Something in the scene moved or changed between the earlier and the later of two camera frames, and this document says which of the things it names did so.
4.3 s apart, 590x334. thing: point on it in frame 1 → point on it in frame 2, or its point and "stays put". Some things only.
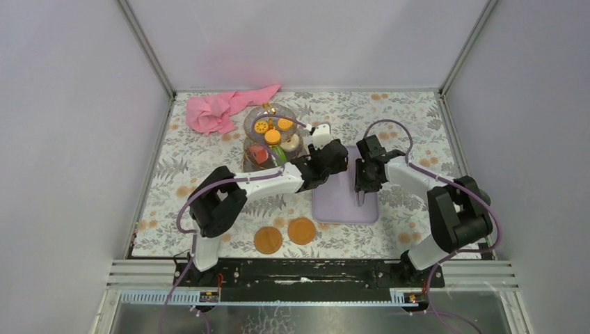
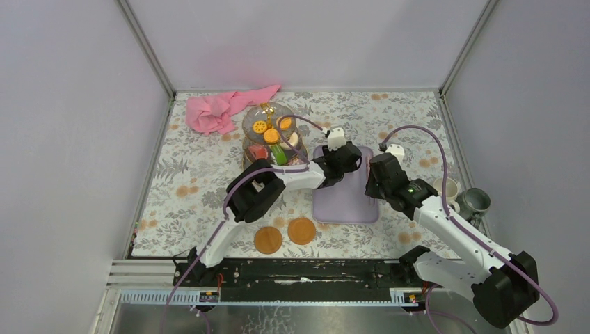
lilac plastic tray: (335, 201) stays put
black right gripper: (360, 184) → (369, 190)
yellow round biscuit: (272, 136) stays put
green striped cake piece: (280, 153) stays put
